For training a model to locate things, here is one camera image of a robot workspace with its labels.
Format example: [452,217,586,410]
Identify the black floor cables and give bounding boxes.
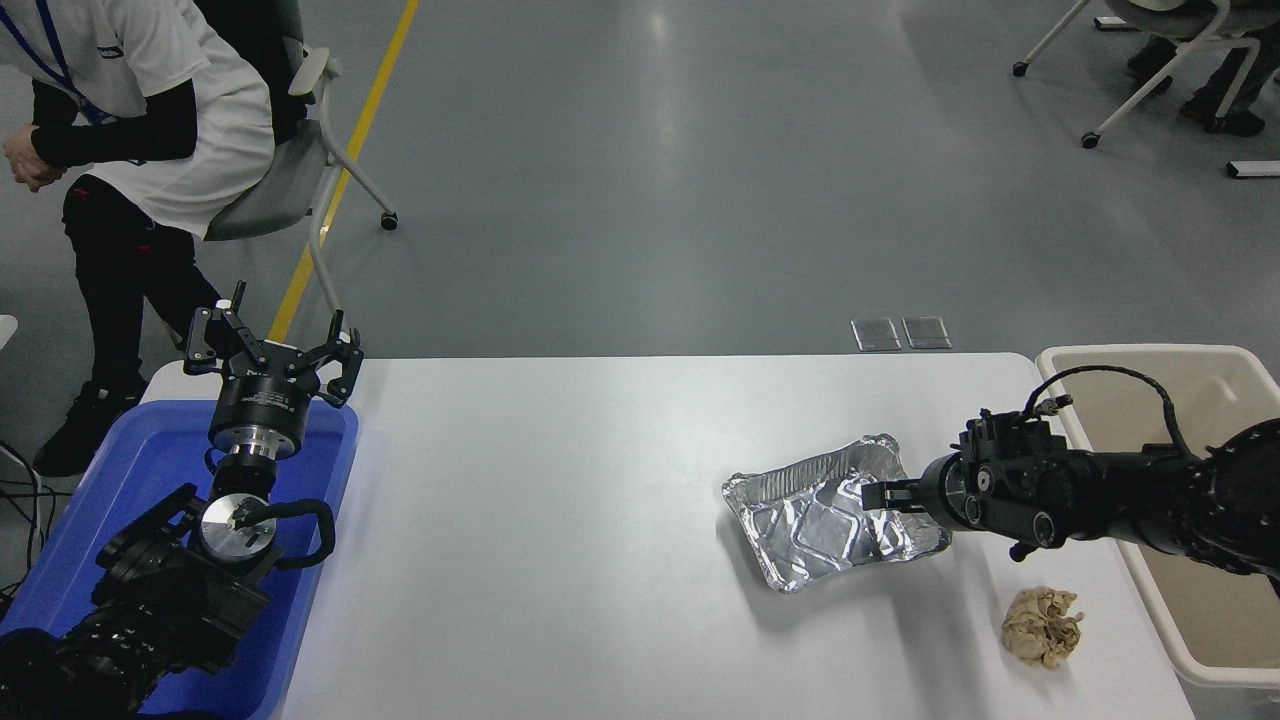
[0,440,56,601]

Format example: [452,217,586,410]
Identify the person's hand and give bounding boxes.
[3,127,67,193]

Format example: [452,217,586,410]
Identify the silver foil tray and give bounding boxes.
[722,433,954,595]

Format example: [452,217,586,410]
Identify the grey office chair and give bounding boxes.
[195,0,401,321]

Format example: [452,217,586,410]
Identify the person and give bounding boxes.
[0,0,277,479]
[1125,0,1280,138]

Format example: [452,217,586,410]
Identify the large pale bin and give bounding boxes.
[1037,345,1280,720]

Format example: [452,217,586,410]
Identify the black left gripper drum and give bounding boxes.
[210,365,319,443]

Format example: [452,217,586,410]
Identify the crumpled tan paper ball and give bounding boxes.
[1001,587,1086,671]

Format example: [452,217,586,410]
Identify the white-framed wheeled chair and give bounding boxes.
[1012,0,1280,151]

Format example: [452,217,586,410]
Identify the blue plastic tray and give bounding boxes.
[0,398,361,720]

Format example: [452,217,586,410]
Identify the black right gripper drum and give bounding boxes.
[920,453,971,529]

